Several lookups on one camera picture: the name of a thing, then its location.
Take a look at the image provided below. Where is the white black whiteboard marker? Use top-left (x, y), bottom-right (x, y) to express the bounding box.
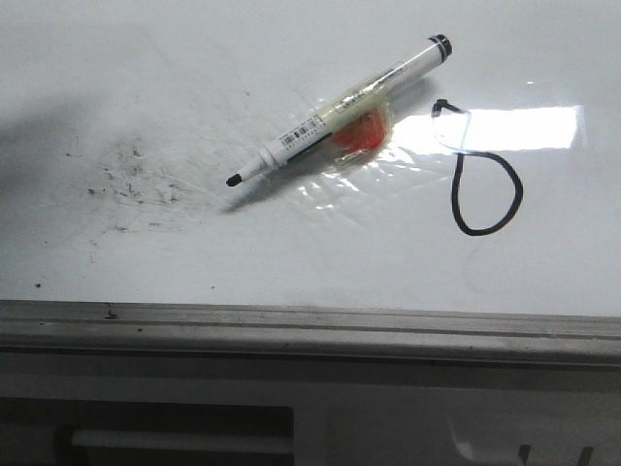
top-left (226, 34), bottom-right (452, 187)

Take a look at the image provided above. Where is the white cabinet under whiteboard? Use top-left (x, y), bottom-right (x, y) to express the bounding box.
top-left (1, 351), bottom-right (620, 465)

